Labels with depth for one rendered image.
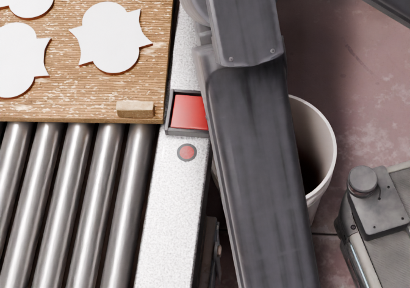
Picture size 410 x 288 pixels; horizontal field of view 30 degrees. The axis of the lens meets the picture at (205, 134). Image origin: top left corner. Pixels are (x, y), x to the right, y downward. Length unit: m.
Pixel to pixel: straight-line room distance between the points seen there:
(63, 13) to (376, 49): 1.29
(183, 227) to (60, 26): 0.41
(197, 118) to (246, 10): 0.74
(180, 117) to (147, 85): 0.08
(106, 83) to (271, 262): 0.75
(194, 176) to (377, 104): 1.21
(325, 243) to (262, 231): 1.59
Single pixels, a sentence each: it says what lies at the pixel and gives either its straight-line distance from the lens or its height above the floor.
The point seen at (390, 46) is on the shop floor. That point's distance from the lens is 2.42.
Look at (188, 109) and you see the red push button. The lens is 1.21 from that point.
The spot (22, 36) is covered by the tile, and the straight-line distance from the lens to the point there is 1.31.
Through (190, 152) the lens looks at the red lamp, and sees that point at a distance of 1.18.
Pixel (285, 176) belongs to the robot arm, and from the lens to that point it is 0.52.
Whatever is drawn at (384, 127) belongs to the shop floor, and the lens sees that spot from 2.27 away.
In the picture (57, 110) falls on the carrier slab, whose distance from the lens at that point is 1.23.
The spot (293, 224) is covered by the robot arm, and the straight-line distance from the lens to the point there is 0.53.
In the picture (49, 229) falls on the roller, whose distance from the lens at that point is 1.17.
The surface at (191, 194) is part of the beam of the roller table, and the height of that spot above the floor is 0.91.
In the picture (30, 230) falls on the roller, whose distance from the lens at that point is 1.18.
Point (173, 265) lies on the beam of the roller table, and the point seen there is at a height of 0.91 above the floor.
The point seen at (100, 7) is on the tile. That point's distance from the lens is 1.32.
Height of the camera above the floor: 1.98
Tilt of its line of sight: 62 degrees down
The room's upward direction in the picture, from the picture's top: 7 degrees counter-clockwise
